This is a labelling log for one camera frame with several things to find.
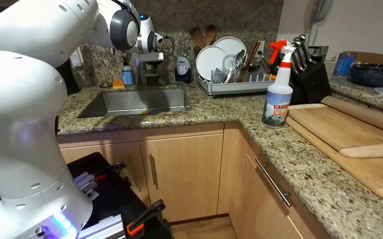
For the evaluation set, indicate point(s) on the white backsplash outlet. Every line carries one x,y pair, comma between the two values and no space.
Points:
77,56

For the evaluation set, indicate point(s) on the steel sink basin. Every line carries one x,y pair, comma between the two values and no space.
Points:
129,101

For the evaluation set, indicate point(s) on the wooden spoon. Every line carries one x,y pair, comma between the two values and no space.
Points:
210,33
197,37

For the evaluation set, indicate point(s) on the dark green glass bottle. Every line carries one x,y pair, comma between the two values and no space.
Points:
72,80

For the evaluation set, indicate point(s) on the black knife block with knives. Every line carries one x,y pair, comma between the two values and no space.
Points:
311,84

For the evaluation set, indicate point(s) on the silver aluminium frame rail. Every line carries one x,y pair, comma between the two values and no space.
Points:
105,227

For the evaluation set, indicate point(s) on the wooden tray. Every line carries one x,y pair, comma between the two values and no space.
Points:
378,57

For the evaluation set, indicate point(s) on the white spray bottle red trigger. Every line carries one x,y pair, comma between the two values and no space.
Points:
277,106

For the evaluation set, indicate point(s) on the grey dish rack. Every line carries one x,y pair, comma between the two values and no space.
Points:
236,88

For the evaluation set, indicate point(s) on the small wooden cutting board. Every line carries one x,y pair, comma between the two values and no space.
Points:
333,127

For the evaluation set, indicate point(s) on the large wooden cutting board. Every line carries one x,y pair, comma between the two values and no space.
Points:
378,177

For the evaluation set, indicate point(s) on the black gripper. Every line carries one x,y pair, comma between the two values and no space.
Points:
149,61

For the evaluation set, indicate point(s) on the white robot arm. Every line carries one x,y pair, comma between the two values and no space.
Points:
19,133

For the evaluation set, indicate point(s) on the clear drinking glass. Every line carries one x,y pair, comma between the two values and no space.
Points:
232,61

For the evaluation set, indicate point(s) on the orange black clamp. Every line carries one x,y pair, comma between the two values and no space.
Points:
145,216
112,170

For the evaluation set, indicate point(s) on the light wooden base cabinet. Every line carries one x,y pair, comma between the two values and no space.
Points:
182,173

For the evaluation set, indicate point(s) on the clear soap dispenser black pump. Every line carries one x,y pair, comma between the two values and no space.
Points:
128,77

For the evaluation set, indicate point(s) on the steel gooseneck faucet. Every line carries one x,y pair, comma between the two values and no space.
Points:
144,80

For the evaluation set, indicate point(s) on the dark blue bowl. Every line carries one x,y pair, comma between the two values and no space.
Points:
373,74

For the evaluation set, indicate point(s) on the black robot cart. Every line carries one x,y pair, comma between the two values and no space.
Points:
116,199

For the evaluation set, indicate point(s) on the orange sponge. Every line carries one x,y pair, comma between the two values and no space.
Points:
119,85

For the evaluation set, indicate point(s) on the wooden rolling pin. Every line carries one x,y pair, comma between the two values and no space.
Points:
359,113

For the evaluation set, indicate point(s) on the small white plate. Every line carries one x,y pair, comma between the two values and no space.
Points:
209,61

